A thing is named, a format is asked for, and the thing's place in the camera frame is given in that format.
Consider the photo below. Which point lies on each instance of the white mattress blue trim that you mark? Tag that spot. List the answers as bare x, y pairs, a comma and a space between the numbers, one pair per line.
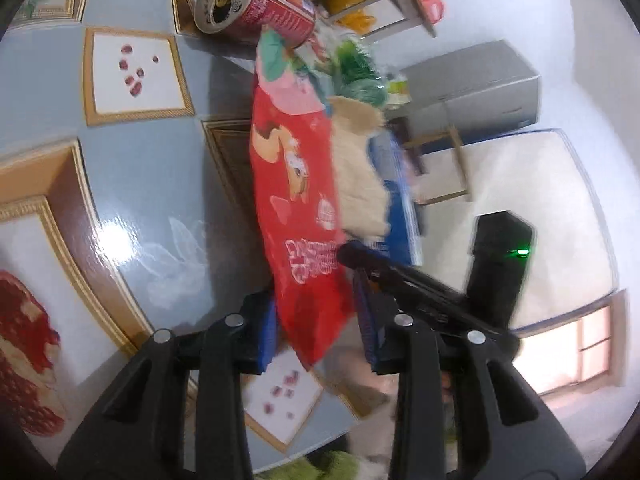
539, 178

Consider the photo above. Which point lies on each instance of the yellow plastic bag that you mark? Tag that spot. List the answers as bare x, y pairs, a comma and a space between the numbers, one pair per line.
346, 14

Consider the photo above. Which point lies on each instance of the red snack bag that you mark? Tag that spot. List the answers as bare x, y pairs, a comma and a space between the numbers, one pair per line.
296, 201

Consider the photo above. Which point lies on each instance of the patterned vinyl tablecloth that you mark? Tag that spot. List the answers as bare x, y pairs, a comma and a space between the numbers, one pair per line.
127, 202

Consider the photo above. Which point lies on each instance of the blue white carton box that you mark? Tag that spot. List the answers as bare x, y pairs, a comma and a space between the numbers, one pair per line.
402, 243

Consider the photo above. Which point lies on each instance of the green plastic bottle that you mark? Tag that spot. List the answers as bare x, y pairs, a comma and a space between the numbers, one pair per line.
355, 75

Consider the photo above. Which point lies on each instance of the beige paper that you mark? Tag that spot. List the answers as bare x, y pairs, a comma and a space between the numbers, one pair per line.
362, 195

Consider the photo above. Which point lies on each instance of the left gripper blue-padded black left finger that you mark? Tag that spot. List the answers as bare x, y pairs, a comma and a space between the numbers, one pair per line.
175, 411

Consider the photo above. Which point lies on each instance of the wooden chair by mattress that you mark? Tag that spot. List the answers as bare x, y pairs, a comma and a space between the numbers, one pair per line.
438, 167

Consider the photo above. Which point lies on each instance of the grey refrigerator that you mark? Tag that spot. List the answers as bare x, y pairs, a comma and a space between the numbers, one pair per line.
489, 87

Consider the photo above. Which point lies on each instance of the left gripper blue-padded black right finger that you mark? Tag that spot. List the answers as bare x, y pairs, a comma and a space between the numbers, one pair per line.
463, 411

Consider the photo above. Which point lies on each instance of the red drink can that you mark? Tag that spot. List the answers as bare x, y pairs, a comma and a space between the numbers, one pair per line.
244, 20

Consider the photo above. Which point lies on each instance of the red plastic bag on shelf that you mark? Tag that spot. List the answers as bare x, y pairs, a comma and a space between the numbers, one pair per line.
434, 10

